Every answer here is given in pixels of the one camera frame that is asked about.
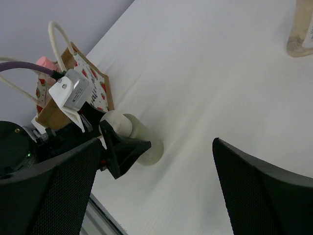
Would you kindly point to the amber liquid bottle white cap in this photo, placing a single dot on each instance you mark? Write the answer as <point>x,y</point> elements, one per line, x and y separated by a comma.
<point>300,41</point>

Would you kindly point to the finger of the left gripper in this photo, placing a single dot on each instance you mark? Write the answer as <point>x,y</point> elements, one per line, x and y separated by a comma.
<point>121,152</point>

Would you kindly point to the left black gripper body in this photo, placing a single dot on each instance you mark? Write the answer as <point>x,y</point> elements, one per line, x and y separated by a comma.
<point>18,150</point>

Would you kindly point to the aluminium mounting rail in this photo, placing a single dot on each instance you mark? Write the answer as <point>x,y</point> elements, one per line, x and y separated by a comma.
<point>98,221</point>

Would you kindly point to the green liquid bottle white cap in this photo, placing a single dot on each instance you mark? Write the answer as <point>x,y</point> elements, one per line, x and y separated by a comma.
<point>127,125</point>

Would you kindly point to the pink cap amber bottle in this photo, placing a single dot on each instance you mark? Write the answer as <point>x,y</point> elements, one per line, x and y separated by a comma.
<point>45,62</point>

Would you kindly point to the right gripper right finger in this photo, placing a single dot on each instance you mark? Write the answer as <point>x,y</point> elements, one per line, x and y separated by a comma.
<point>261,198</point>

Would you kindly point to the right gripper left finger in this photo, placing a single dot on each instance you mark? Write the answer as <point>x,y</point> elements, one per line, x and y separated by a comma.
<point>51,197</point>

